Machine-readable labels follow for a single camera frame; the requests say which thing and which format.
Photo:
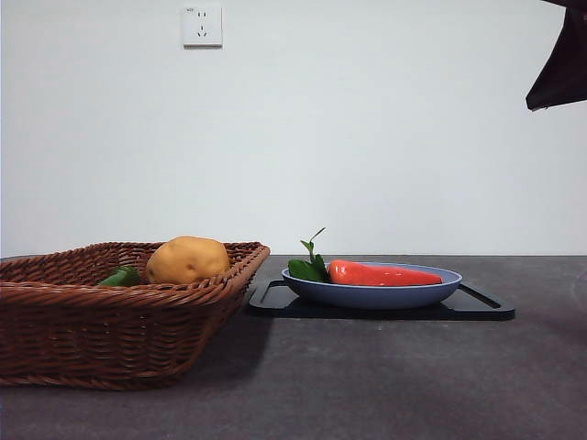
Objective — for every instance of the blue round plate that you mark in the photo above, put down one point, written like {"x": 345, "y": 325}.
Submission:
{"x": 367, "y": 295}

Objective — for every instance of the yellow potato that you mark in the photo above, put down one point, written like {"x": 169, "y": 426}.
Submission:
{"x": 188, "y": 259}

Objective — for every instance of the white wall socket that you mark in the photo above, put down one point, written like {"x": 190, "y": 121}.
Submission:
{"x": 202, "y": 25}

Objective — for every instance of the black rectangular tray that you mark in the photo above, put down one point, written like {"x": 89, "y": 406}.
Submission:
{"x": 477, "y": 311}

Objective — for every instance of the brown wicker basket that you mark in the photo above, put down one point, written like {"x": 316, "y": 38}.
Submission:
{"x": 114, "y": 334}

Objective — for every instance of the green cucumber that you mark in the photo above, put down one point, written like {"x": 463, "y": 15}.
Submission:
{"x": 121, "y": 277}

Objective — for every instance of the orange carrot with green leaves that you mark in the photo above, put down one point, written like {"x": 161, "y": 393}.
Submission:
{"x": 380, "y": 275}

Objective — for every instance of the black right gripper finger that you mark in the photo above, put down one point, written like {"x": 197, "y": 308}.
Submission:
{"x": 566, "y": 69}

